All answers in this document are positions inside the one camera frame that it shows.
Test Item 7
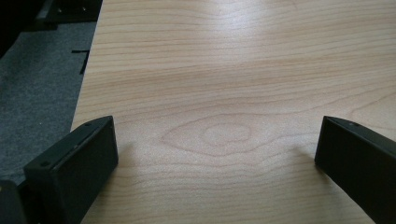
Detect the black stand base plate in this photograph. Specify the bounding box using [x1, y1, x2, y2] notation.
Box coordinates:
[24, 0, 104, 32]

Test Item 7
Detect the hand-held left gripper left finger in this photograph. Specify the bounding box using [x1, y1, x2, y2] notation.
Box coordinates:
[23, 115, 120, 224]

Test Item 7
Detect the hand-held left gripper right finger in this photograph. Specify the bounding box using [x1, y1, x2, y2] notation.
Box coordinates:
[314, 115, 396, 224]

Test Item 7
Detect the black angled floor tape mark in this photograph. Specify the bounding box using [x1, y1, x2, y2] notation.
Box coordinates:
[71, 49, 92, 76]

